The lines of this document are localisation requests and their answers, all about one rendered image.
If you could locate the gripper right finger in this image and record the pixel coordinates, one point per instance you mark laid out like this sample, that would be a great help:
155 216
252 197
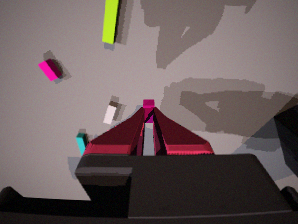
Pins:
176 139

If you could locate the small magenta block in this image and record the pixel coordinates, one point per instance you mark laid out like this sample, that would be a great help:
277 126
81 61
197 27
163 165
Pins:
50 69
148 106

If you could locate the turquoise rod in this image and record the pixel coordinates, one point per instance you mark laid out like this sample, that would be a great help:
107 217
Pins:
82 142

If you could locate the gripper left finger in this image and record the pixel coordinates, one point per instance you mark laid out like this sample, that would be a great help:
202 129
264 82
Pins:
121 139

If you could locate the light grey rectangular bar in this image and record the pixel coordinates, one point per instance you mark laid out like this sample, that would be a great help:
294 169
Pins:
110 112

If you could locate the lime green rod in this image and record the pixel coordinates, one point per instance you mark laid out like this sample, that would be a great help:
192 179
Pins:
111 20

